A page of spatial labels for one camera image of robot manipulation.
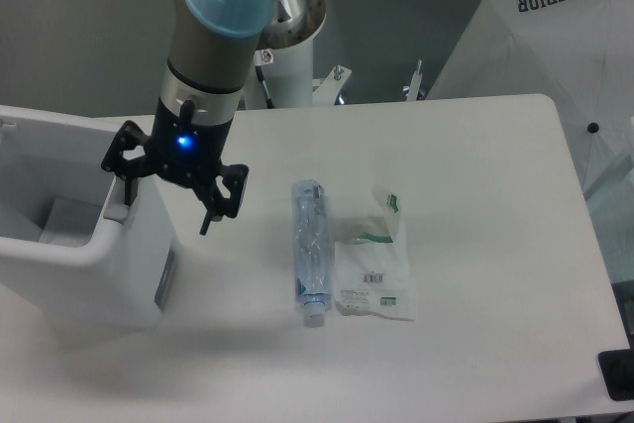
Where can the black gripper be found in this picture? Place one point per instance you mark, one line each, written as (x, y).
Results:
(182, 154)

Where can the white push-lid trash can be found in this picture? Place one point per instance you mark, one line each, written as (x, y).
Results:
(69, 243)

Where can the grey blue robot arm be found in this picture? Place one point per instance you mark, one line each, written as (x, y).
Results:
(212, 50)

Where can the crushed clear plastic bottle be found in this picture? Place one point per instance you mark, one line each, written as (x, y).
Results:
(312, 254)

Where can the white green plastic wrapper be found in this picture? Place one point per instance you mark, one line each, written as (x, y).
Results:
(371, 270)

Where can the white umbrella with lettering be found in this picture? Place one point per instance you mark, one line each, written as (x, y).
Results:
(579, 53)

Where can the black device at edge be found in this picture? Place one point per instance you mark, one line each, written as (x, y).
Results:
(617, 370)

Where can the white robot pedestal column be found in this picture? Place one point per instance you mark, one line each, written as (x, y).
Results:
(282, 69)

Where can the white metal base frame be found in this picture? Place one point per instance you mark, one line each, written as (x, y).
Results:
(329, 91)

